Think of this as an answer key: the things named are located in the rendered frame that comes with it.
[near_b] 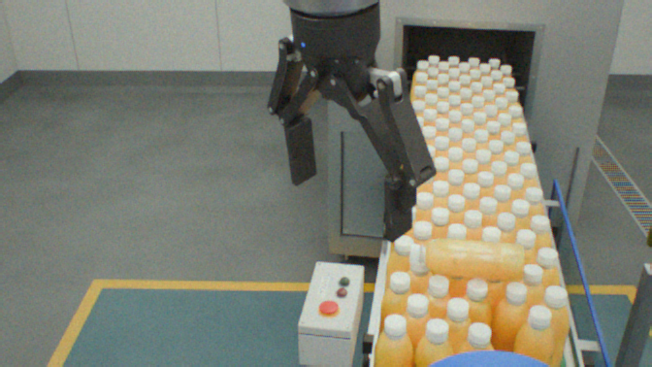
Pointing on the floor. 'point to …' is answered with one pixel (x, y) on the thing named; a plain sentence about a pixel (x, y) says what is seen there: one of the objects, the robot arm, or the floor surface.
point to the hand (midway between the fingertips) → (348, 196)
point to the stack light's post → (637, 322)
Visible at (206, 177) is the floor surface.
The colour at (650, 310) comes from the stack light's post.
